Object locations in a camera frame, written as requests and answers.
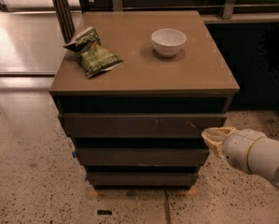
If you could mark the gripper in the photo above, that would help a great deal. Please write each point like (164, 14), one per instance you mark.
(237, 152)

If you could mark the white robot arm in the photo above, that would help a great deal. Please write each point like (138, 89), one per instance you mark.
(246, 150)

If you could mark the white ceramic bowl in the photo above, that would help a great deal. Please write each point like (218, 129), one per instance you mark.
(168, 42)

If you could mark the drawer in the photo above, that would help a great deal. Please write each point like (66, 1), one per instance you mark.
(141, 156)
(138, 125)
(142, 179)

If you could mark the brown drawer cabinet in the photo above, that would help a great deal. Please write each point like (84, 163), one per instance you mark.
(196, 80)

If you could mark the green chip bag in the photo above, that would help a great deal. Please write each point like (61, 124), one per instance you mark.
(91, 55)

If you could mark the metal railing frame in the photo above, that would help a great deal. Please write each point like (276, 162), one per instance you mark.
(223, 17)

